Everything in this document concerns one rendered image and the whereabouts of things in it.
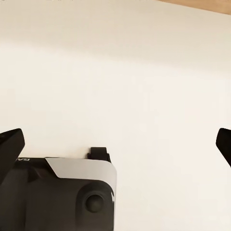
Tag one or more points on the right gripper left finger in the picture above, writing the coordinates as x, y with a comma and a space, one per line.
12, 143

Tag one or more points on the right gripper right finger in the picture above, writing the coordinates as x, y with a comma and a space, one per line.
223, 142

